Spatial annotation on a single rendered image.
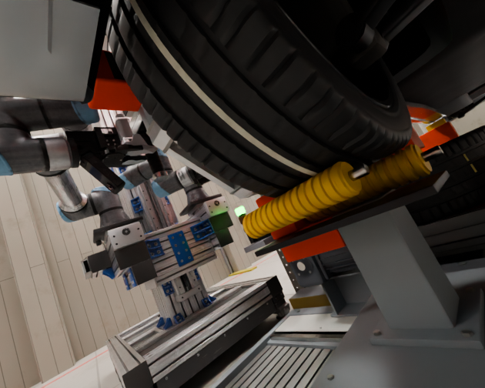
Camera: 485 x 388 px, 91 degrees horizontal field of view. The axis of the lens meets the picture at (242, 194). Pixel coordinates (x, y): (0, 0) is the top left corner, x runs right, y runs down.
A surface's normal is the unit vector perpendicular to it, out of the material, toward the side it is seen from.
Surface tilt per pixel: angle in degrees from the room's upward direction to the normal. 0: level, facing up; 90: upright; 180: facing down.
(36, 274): 90
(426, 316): 90
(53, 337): 90
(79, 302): 90
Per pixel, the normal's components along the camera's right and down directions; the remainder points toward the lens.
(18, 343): 0.50, -0.38
